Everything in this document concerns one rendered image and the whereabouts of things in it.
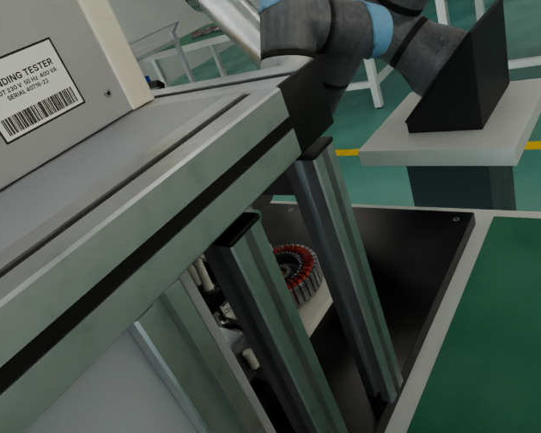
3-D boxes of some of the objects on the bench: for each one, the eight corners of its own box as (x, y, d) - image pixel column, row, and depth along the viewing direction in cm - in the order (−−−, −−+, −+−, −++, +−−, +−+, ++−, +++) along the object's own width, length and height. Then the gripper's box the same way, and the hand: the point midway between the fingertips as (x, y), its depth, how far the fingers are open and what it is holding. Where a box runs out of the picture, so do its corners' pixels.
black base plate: (188, 206, 108) (184, 198, 107) (476, 223, 68) (474, 211, 67) (13, 360, 79) (4, 351, 78) (333, 549, 39) (326, 536, 38)
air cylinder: (219, 350, 61) (203, 320, 58) (263, 364, 56) (246, 332, 53) (195, 380, 57) (176, 350, 55) (239, 398, 53) (221, 367, 50)
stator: (275, 257, 72) (267, 238, 70) (337, 265, 65) (330, 245, 63) (234, 307, 65) (223, 288, 63) (297, 322, 58) (288, 301, 56)
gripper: (370, 89, 61) (369, 237, 63) (258, 105, 73) (260, 228, 75) (337, 81, 54) (337, 246, 56) (219, 99, 66) (223, 234, 69)
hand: (281, 239), depth 63 cm, fingers open, 14 cm apart
